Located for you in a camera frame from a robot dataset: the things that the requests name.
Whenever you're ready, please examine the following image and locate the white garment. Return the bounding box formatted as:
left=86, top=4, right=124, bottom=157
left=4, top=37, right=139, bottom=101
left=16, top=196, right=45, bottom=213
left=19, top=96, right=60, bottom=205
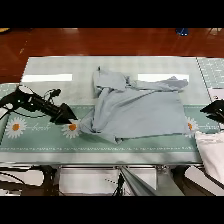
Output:
left=194, top=130, right=224, bottom=186

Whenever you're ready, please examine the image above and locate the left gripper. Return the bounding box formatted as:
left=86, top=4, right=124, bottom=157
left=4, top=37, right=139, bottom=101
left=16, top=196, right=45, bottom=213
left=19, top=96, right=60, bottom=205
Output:
left=49, top=102, right=79, bottom=126

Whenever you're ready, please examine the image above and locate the light blue T-shirt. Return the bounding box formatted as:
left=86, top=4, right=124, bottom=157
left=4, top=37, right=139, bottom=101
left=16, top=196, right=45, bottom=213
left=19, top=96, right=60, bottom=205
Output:
left=79, top=66, right=193, bottom=145

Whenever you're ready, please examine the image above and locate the black cable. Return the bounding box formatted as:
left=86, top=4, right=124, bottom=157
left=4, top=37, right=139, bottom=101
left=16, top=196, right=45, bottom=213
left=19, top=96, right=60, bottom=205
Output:
left=111, top=172, right=126, bottom=197

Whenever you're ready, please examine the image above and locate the silver frame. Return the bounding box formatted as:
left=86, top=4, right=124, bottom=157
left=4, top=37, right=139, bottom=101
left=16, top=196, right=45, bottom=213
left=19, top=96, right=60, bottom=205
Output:
left=0, top=161, right=224, bottom=197

